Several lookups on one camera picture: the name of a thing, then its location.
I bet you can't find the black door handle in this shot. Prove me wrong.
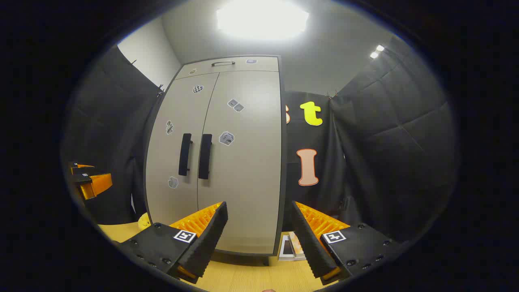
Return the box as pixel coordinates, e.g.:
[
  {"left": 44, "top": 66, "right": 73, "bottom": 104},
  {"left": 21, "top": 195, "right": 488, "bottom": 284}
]
[
  {"left": 198, "top": 134, "right": 213, "bottom": 180},
  {"left": 178, "top": 133, "right": 193, "bottom": 176}
]

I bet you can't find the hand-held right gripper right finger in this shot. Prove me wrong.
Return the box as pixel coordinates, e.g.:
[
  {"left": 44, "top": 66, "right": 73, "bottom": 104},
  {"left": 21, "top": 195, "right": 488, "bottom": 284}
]
[{"left": 290, "top": 201, "right": 406, "bottom": 286}]

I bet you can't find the black backdrop cloth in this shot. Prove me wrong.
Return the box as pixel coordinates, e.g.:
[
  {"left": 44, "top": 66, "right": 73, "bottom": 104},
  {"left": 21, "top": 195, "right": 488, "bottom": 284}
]
[
  {"left": 284, "top": 34, "right": 461, "bottom": 244},
  {"left": 61, "top": 45, "right": 163, "bottom": 225}
]

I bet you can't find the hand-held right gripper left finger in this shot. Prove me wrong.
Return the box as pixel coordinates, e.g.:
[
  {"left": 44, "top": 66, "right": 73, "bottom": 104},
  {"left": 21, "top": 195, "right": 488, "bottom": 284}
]
[{"left": 116, "top": 202, "right": 228, "bottom": 284}]

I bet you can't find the white booklet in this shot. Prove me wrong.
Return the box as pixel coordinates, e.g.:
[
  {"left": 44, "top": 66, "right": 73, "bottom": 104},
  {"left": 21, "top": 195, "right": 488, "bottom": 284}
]
[{"left": 278, "top": 235, "right": 294, "bottom": 260}]

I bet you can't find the large ceiling light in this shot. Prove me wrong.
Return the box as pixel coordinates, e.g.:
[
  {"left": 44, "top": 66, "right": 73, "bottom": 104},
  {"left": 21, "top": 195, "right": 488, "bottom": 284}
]
[{"left": 216, "top": 0, "right": 309, "bottom": 40}]

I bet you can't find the beige cabinet door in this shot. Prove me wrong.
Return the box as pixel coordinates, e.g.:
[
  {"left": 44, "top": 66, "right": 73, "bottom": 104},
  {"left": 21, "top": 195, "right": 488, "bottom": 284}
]
[
  {"left": 145, "top": 73, "right": 220, "bottom": 228},
  {"left": 197, "top": 70, "right": 283, "bottom": 255}
]

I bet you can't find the beige double-door shoe cabinet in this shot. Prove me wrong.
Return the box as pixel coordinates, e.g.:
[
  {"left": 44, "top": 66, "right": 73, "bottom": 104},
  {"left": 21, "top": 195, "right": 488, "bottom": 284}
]
[{"left": 143, "top": 55, "right": 287, "bottom": 257}]

